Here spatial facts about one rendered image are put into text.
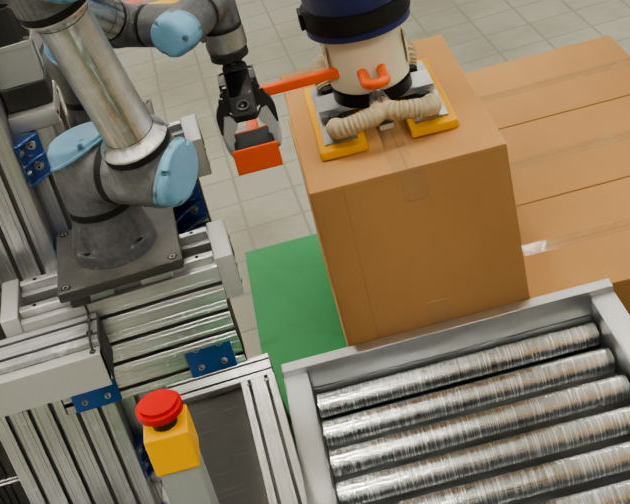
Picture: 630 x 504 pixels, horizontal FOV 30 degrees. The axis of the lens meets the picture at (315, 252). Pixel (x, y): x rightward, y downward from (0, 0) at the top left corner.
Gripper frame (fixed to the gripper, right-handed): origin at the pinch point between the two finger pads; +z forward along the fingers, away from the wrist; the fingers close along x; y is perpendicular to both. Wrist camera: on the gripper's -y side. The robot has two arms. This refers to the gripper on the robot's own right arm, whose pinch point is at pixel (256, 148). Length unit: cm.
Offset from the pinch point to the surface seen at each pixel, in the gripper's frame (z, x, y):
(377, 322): 47.5, -14.3, 0.6
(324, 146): 11.3, -12.9, 15.1
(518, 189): 54, -57, 48
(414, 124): 11.4, -31.9, 14.3
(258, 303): 109, 18, 108
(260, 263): 109, 15, 131
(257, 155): -0.9, 0.0, -4.5
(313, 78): 0.2, -14.4, 24.1
